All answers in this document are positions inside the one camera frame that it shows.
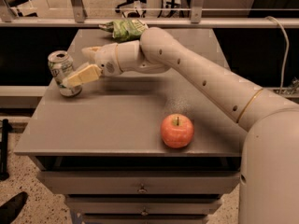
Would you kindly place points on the bottom grey drawer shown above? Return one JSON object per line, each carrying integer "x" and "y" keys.
{"x": 114, "y": 219}

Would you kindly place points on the black stand leg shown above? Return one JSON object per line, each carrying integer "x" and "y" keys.
{"x": 5, "y": 129}

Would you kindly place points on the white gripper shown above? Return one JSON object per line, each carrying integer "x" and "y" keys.
{"x": 106, "y": 61}

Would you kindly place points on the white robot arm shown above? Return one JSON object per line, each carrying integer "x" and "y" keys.
{"x": 269, "y": 176}

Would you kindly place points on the green chip bag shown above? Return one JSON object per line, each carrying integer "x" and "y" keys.
{"x": 125, "y": 30}

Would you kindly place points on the metal glass railing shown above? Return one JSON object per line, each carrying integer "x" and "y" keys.
{"x": 163, "y": 13}

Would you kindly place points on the black shoe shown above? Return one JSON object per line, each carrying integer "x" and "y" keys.
{"x": 11, "y": 209}

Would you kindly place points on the top grey drawer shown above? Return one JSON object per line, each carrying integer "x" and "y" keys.
{"x": 139, "y": 182}

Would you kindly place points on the grey drawer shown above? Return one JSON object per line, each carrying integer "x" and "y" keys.
{"x": 114, "y": 219}
{"x": 139, "y": 182}
{"x": 144, "y": 206}

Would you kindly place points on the red apple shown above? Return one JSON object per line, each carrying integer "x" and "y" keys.
{"x": 177, "y": 131}

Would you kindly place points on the middle grey drawer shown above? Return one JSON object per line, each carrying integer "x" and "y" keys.
{"x": 144, "y": 206}

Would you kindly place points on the white green 7up can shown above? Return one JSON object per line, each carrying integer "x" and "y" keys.
{"x": 60, "y": 64}

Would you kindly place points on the grey drawer cabinet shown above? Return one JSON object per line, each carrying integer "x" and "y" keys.
{"x": 114, "y": 125}

